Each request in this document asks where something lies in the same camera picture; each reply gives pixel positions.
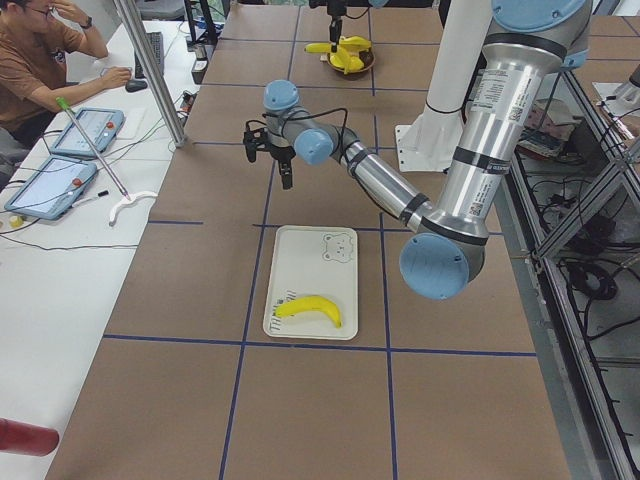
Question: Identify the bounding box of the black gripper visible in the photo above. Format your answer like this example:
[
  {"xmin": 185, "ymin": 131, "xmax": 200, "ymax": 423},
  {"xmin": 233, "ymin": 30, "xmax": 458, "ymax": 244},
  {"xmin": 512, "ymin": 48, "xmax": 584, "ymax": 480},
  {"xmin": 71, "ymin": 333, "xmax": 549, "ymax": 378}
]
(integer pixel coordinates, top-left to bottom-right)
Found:
[
  {"xmin": 243, "ymin": 120, "xmax": 295, "ymax": 189},
  {"xmin": 326, "ymin": 0, "xmax": 348, "ymax": 53}
]

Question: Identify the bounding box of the yellow banana moved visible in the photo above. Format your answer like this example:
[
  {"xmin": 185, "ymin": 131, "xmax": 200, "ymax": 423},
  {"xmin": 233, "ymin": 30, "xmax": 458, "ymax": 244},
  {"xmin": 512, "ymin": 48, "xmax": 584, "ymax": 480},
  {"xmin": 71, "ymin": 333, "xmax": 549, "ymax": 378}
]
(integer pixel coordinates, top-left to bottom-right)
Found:
[
  {"xmin": 304, "ymin": 42, "xmax": 361, "ymax": 55},
  {"xmin": 274, "ymin": 295, "xmax": 342, "ymax": 328}
]

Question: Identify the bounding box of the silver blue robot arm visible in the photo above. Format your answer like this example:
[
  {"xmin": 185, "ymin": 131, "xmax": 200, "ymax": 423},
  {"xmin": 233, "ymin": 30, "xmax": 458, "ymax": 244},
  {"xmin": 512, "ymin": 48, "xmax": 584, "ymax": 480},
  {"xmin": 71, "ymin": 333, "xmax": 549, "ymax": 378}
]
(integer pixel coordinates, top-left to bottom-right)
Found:
[
  {"xmin": 243, "ymin": 1, "xmax": 592, "ymax": 300},
  {"xmin": 308, "ymin": 0, "xmax": 437, "ymax": 53}
]

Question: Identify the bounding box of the brown wicker basket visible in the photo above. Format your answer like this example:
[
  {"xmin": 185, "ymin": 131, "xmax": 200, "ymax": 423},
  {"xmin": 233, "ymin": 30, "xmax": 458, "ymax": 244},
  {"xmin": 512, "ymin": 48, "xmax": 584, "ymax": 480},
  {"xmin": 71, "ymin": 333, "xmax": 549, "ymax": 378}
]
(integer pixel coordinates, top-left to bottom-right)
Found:
[{"xmin": 327, "ymin": 49, "xmax": 375, "ymax": 75}]

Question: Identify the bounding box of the cream bear print tray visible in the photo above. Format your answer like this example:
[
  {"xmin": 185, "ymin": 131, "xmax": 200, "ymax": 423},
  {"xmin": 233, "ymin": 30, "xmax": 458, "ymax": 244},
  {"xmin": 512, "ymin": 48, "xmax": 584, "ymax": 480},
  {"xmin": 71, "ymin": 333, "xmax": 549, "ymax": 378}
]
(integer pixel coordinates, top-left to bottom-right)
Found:
[{"xmin": 263, "ymin": 225, "xmax": 359, "ymax": 341}]

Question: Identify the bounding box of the black keyboard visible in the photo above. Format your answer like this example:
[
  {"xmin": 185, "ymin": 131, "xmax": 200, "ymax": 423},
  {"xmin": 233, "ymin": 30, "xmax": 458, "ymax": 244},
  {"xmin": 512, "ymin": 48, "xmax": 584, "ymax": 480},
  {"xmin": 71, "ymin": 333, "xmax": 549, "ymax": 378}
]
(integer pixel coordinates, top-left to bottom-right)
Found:
[{"xmin": 133, "ymin": 31, "xmax": 165, "ymax": 81}]

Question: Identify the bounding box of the white curved plastic part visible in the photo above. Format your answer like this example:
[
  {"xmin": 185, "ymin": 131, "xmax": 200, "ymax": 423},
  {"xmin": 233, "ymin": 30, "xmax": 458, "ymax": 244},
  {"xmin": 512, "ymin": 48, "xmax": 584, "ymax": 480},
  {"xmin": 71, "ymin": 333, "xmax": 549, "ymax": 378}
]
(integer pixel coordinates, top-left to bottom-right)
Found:
[{"xmin": 108, "ymin": 191, "xmax": 158, "ymax": 227}]

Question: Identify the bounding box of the far teach pendant tablet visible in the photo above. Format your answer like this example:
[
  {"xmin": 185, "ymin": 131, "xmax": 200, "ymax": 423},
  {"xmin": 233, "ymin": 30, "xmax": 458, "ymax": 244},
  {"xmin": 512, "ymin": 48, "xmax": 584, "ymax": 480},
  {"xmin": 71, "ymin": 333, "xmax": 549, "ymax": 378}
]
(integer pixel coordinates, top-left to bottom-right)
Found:
[{"xmin": 49, "ymin": 107, "xmax": 125, "ymax": 159}]

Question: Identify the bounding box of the teach pendant tablet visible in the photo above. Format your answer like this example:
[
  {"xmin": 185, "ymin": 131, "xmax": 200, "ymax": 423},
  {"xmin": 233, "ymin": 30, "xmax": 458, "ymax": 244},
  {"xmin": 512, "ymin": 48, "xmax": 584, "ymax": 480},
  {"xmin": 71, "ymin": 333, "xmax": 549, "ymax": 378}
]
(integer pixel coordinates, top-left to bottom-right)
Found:
[
  {"xmin": 4, "ymin": 155, "xmax": 98, "ymax": 220},
  {"xmin": 49, "ymin": 107, "xmax": 125, "ymax": 159}
]

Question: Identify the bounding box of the near teach pendant tablet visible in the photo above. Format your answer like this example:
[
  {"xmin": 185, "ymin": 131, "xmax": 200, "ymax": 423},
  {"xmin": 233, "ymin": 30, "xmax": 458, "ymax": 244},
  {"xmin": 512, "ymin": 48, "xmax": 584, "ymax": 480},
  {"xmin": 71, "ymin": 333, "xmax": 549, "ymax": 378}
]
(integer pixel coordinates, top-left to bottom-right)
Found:
[{"xmin": 4, "ymin": 155, "xmax": 98, "ymax": 220}]

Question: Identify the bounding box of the person in brown shirt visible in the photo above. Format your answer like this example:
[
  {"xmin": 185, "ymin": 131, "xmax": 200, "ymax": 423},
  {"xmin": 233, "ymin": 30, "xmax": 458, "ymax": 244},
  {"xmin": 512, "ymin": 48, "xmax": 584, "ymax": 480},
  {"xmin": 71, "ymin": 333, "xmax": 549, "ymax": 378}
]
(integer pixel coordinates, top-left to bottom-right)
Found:
[{"xmin": 1, "ymin": 0, "xmax": 131, "ymax": 148}]

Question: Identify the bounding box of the red fire extinguisher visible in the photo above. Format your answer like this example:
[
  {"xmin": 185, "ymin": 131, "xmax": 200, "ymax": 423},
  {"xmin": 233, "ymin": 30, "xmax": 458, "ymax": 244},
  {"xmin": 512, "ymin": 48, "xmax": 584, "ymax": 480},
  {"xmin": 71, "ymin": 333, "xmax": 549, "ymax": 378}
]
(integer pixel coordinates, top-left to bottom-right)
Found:
[{"xmin": 1, "ymin": 418, "xmax": 60, "ymax": 456}]

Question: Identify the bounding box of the pink rod green handle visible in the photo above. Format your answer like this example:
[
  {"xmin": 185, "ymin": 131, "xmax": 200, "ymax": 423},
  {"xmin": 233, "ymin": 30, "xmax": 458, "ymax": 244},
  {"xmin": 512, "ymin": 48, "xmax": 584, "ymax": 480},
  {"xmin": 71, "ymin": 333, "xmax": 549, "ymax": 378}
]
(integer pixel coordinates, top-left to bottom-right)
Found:
[{"xmin": 56, "ymin": 97, "xmax": 131, "ymax": 200}]

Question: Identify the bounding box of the aluminium frame post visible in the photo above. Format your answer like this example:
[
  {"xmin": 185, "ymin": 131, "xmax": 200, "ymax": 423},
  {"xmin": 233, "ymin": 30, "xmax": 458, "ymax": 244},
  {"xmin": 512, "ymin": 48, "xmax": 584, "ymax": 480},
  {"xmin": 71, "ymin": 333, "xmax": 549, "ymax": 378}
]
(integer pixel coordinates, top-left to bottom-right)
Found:
[{"xmin": 114, "ymin": 0, "xmax": 186, "ymax": 148}]

